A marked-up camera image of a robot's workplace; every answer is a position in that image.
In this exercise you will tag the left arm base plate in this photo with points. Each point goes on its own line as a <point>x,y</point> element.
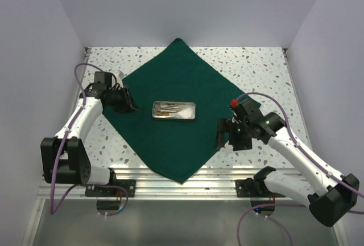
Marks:
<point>118,187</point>

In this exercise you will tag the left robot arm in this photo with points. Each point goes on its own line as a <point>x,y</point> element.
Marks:
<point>64,156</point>

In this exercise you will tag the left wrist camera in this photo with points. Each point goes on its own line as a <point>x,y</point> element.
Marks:
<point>104,82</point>

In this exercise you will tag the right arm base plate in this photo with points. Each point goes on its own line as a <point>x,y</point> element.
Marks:
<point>251,188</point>

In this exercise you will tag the stainless steel tray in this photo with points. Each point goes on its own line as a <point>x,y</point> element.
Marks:
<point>172,116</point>

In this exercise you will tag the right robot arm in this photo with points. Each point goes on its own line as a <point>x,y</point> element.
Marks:
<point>327,193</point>

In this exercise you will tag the green surgical cloth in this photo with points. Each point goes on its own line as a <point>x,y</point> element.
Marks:
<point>175,149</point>

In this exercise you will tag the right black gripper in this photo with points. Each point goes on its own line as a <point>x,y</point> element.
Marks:
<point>223,126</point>

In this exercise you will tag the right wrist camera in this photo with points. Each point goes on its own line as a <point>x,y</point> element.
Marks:
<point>248,112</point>

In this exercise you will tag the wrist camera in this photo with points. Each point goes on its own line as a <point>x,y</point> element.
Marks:
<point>248,112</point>
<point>104,82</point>

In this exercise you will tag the steel scissors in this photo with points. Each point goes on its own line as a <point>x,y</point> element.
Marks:
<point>165,109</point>

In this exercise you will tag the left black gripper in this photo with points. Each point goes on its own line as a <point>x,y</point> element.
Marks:
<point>128,105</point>

